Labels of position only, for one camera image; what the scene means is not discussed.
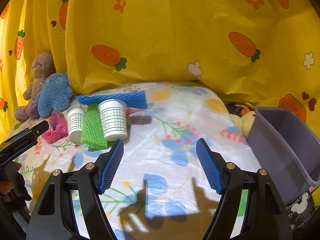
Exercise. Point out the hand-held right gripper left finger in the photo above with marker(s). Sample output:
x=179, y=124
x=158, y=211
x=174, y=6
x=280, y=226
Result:
x=112, y=165

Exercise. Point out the blue plush toy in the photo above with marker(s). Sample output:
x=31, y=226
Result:
x=53, y=95

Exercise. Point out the yellow plush toy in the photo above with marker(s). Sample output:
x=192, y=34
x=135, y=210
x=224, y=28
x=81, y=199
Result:
x=246, y=123

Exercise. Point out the green foam net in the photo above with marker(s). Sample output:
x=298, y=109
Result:
x=92, y=130

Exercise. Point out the person's left hand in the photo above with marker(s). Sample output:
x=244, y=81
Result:
x=6, y=188

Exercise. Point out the grid-print paper cup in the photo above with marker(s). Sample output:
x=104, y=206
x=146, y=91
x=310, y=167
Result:
x=112, y=120
x=75, y=125

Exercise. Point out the blue foam net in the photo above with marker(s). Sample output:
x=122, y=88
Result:
x=112, y=97

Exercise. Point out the grey plastic bin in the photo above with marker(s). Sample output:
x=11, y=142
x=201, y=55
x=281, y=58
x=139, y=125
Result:
x=275, y=142

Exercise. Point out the black printed bag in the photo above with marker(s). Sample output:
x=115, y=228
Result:
x=300, y=210

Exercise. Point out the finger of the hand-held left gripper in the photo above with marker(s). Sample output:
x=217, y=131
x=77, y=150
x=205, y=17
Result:
x=40, y=127
x=20, y=133

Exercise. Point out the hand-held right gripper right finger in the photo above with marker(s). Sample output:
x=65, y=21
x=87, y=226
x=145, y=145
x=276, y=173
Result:
x=208, y=165

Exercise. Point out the floral plastic tablecloth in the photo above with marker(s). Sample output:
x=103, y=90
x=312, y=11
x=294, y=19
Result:
x=160, y=135

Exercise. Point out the pink foam net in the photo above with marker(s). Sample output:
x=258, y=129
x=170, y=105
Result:
x=56, y=130

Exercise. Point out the yellow carrot-print curtain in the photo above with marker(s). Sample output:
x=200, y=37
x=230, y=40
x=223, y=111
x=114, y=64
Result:
x=160, y=42

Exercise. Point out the brown teddy bear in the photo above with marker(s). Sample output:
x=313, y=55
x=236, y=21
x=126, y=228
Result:
x=40, y=65

